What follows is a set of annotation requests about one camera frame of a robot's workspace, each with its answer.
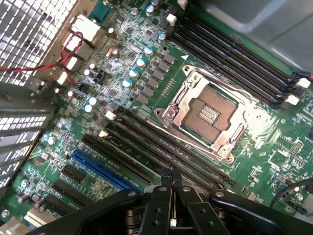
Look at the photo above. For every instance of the long black expansion slot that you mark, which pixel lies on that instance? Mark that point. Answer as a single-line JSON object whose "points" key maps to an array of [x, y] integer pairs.
{"points": [[117, 159]]}

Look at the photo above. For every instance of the green computer motherboard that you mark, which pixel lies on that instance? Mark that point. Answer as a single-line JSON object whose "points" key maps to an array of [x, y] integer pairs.
{"points": [[269, 139]]}

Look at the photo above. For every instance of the white plastic connector block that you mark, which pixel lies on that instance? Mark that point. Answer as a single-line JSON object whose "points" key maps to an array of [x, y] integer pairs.
{"points": [[84, 27]]}

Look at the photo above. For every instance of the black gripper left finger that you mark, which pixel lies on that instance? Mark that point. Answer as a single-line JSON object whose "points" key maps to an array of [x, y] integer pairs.
{"points": [[156, 210]]}

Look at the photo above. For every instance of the short black expansion slot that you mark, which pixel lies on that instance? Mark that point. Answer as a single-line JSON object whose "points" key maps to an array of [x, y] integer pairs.
{"points": [[71, 194], [73, 174], [57, 206]]}

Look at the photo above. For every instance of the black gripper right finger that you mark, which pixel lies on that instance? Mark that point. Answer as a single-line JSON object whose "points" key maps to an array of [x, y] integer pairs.
{"points": [[207, 218]]}

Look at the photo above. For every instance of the black RAM slot white latches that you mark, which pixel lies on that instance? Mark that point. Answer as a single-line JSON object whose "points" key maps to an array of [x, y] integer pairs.
{"points": [[166, 150], [232, 59], [144, 157], [244, 44]]}

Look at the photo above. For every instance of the silver blue capacitor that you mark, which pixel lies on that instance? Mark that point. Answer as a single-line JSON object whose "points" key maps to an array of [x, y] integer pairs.
{"points": [[161, 37], [126, 83], [148, 50], [140, 62], [88, 108], [92, 101], [133, 73]]}

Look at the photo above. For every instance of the white expansion slot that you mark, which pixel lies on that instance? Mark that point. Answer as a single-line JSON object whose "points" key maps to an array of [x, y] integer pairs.
{"points": [[36, 218]]}

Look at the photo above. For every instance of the blue expansion slot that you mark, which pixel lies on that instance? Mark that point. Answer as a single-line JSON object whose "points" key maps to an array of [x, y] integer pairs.
{"points": [[97, 167]]}

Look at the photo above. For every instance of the silver CPU socket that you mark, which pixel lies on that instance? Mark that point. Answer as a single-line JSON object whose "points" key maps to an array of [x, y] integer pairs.
{"points": [[210, 115]]}

